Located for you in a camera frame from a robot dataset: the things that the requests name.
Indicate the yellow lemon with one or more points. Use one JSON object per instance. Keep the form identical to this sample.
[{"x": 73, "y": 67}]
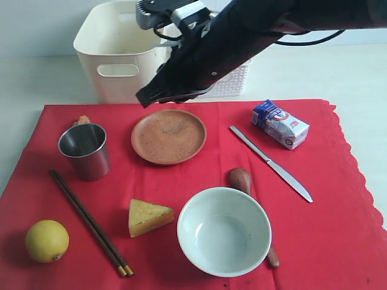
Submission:
[{"x": 47, "y": 241}]

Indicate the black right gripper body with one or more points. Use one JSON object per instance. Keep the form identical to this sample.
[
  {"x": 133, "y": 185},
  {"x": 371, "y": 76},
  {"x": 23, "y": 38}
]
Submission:
[{"x": 206, "y": 52}]

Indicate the silver table knife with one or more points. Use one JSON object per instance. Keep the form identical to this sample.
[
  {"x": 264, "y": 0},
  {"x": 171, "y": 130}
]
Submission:
[{"x": 287, "y": 177}]

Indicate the dark brown chopstick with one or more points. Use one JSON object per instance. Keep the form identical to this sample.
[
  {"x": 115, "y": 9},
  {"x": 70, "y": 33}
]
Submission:
[
  {"x": 86, "y": 225},
  {"x": 90, "y": 223}
]

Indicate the white ceramic bowl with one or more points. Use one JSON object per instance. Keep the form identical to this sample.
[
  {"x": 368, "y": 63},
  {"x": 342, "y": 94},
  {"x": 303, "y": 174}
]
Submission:
[{"x": 224, "y": 232}]

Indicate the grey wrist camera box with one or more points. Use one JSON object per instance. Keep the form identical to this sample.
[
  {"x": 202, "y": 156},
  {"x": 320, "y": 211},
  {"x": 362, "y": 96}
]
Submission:
[{"x": 152, "y": 14}]

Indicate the white perforated plastic basket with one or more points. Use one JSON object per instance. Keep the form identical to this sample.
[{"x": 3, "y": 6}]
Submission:
[{"x": 230, "y": 85}]

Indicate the red table cloth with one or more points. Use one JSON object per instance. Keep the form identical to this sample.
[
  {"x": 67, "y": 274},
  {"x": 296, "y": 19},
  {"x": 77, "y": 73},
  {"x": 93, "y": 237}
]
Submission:
[{"x": 121, "y": 232}]

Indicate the white blue milk carton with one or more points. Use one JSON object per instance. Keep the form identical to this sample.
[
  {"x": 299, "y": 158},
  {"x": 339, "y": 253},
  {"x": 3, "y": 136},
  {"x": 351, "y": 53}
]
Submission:
[{"x": 285, "y": 128}]

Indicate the yellow cheese wedge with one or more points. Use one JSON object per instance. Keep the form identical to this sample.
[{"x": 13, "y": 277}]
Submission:
[{"x": 146, "y": 216}]

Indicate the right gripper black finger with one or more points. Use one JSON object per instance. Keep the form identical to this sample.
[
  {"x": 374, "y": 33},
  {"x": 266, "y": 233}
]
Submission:
[
  {"x": 183, "y": 97},
  {"x": 152, "y": 93}
]

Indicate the stainless steel cup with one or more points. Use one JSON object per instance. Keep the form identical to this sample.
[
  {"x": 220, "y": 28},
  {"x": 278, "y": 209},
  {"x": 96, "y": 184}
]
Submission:
[{"x": 84, "y": 146}]

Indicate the cream plastic tub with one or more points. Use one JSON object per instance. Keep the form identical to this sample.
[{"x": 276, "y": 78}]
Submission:
[{"x": 117, "y": 56}]

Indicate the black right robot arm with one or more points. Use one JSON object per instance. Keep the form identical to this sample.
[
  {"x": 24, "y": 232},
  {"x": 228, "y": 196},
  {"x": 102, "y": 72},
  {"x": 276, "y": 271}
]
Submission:
[{"x": 275, "y": 19}]

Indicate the brown wooden spoon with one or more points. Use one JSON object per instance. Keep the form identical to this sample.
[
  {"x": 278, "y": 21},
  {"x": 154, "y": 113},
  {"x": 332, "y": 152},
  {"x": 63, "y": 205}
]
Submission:
[{"x": 240, "y": 179}]

